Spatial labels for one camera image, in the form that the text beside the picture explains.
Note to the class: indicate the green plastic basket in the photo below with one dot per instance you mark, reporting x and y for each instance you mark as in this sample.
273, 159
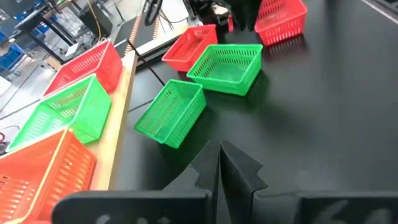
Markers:
227, 71
169, 110
93, 112

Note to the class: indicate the wooden shelf board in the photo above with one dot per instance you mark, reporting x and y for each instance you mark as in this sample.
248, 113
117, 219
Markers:
119, 124

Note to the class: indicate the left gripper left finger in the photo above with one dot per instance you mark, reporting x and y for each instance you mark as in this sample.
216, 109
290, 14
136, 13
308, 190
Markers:
208, 174

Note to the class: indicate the blue storage bin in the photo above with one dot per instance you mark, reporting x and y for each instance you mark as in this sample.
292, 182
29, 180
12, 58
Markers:
11, 57

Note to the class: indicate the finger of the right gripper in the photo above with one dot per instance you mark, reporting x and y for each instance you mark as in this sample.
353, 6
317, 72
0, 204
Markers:
240, 14
253, 14

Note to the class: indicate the large red plastic basket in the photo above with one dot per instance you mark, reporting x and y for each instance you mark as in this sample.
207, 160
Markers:
102, 67

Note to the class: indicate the black cabinet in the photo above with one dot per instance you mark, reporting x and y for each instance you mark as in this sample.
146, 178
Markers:
106, 21

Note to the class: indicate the white paper sheet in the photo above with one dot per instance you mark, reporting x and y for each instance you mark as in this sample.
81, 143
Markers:
72, 49

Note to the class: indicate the orange plastic basket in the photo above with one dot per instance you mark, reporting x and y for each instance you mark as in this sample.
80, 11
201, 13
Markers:
71, 174
21, 174

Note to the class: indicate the small red object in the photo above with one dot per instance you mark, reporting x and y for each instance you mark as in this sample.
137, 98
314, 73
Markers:
230, 23

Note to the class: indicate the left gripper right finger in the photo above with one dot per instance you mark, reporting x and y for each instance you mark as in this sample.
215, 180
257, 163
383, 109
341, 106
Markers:
239, 180

